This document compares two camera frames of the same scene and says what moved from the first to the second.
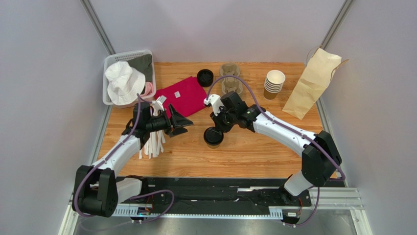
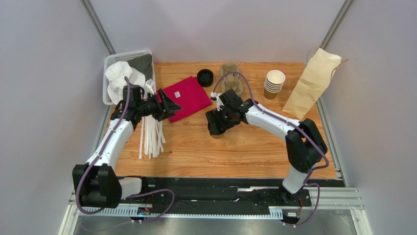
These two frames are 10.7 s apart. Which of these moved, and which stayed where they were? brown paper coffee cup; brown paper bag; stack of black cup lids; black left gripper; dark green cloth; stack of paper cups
Moved: brown paper coffee cup; black left gripper
Stayed: stack of black cup lids; dark green cloth; stack of paper cups; brown paper bag
